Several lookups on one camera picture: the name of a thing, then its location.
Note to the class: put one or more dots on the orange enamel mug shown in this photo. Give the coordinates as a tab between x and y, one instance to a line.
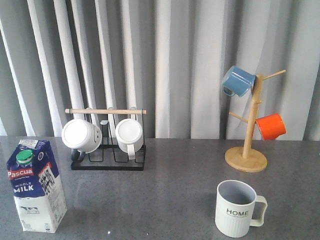
271	126

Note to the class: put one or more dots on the wooden mug tree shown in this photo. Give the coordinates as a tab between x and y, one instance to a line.
246	158

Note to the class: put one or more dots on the black wire mug rack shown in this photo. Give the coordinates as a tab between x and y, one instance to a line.
108	156

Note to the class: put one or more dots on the blue white milk carton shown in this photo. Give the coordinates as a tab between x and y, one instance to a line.
37	187

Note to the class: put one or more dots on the blue enamel mug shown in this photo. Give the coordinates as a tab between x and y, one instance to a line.
237	81

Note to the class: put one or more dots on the grey white curtain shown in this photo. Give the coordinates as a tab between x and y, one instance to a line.
166	56

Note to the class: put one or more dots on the white smiley face mug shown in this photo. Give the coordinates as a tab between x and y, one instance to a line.
82	137

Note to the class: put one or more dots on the cream HOME mug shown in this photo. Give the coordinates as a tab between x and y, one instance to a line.
235	204

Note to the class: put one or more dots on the white ribbed mug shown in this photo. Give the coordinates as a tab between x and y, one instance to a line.
129	136

